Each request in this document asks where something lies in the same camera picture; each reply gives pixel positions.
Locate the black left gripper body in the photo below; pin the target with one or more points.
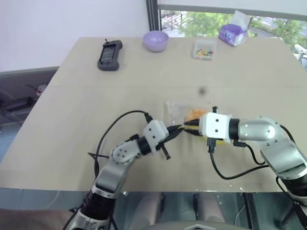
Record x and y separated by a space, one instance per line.
169 137

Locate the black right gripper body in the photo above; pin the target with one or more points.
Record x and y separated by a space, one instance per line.
215 109

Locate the orange snack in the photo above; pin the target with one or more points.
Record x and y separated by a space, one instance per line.
196 113

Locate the clear plastic bag yellow zipper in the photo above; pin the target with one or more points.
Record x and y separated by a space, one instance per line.
172 111

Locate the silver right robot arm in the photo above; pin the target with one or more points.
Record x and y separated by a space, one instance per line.
259 129

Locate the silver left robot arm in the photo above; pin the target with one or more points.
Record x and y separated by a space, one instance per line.
112 172

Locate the clear plastic box colourful bits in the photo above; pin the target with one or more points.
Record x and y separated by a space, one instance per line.
204 49

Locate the pale grey rounded leg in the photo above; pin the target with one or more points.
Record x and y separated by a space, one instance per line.
211 206
149 207

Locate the purple and white package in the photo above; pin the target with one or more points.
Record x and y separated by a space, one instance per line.
231 34

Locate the purple bowl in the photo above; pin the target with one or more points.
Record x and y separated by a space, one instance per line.
156 40

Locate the black table leg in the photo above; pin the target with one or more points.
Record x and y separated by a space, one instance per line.
248 210

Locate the black handheld controller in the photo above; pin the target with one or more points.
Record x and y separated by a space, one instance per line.
109 55

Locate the white plastic object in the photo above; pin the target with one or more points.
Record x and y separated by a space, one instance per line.
301 55

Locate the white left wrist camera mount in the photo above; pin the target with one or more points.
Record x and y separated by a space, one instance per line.
154 133

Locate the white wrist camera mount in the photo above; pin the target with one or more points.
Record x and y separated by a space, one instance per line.
214 125
154 133

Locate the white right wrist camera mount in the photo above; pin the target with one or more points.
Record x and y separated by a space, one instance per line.
214 125

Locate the grey window frame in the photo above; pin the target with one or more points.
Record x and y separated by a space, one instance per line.
153 14

